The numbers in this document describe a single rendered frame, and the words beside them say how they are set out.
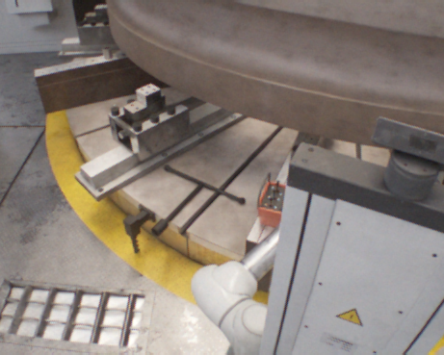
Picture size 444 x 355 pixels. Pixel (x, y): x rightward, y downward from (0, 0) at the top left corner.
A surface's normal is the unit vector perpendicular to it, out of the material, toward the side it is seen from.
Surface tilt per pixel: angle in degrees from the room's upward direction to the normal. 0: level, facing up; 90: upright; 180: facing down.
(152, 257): 0
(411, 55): 90
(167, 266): 0
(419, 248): 90
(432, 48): 90
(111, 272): 0
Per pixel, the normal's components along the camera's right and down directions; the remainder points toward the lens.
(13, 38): -0.04, 0.66
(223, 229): 0.00, -0.75
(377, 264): -0.45, 0.59
